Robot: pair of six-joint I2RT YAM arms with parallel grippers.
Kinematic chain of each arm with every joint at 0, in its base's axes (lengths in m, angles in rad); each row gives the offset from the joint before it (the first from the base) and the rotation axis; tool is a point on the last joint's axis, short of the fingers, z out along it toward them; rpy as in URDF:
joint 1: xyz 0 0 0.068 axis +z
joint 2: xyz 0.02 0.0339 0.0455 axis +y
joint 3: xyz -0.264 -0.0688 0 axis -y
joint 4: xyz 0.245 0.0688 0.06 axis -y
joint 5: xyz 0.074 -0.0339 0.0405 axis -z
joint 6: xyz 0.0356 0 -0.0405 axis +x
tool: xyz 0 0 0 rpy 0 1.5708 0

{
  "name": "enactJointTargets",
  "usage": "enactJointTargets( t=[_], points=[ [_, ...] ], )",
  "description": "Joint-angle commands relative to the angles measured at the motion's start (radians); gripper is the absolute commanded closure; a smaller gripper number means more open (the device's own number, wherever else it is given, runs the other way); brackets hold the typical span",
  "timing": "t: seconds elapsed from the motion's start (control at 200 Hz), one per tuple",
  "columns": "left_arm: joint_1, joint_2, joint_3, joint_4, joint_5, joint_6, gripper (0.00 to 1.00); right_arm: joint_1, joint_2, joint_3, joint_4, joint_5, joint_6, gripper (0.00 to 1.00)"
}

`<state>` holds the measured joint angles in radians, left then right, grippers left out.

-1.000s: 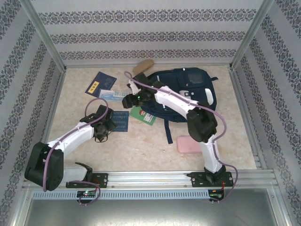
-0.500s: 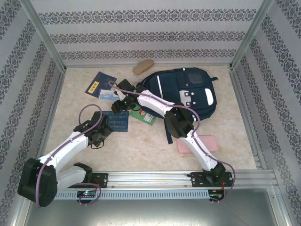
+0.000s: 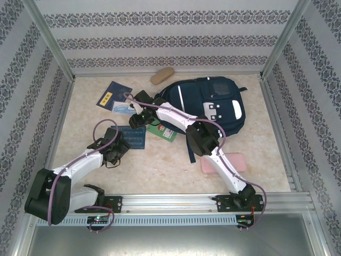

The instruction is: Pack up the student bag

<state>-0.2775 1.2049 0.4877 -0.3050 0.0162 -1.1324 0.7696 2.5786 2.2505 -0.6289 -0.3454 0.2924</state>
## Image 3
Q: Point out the blue patterned thin notebook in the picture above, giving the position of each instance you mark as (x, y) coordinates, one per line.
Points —
(136, 138)

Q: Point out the clear plastic blue mask pack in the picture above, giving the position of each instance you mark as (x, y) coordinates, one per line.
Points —
(121, 108)

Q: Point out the green small notebook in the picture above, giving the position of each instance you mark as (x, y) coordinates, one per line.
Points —
(165, 133)

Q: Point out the navy book with yellow label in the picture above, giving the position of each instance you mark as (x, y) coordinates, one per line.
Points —
(114, 92)

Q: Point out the tan glasses case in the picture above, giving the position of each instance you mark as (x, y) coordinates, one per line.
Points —
(162, 76)

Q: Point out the navy blue backpack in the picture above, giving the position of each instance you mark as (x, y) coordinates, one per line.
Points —
(194, 98)

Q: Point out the pink pencil case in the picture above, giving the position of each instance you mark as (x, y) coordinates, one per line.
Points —
(237, 161)

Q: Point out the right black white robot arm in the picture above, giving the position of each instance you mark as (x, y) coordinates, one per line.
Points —
(226, 170)

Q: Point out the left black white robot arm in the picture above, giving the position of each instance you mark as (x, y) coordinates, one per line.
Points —
(80, 165)

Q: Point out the left small circuit board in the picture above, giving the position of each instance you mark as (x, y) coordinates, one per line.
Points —
(98, 219)

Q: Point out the small circuit board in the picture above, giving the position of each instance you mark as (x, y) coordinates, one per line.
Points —
(98, 219)
(245, 220)

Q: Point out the right small circuit board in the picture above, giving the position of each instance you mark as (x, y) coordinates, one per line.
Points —
(245, 220)

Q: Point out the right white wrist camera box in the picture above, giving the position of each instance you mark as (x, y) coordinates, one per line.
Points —
(137, 107)

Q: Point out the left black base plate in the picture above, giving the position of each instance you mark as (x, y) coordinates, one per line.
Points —
(115, 204)

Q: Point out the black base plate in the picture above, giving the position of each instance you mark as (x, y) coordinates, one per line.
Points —
(115, 204)
(222, 204)

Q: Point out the aluminium back rail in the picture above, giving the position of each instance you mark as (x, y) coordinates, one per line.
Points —
(93, 74)

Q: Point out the left aluminium side rail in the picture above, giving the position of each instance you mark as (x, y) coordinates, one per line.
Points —
(57, 133)

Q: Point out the aluminium side rail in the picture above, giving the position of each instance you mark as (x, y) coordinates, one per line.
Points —
(57, 133)
(271, 106)

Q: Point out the aluminium mounting rail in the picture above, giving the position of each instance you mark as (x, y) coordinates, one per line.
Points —
(170, 202)

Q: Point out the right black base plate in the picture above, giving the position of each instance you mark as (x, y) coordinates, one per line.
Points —
(222, 204)

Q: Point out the left aluminium frame post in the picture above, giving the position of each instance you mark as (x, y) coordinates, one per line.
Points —
(50, 40)

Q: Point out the aluminium frame post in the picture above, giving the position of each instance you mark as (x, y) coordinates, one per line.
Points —
(286, 37)
(50, 40)

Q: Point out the right aluminium side rail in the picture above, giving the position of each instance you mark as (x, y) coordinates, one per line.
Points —
(271, 106)

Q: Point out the right aluminium frame post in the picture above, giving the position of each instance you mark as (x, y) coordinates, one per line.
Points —
(286, 37)

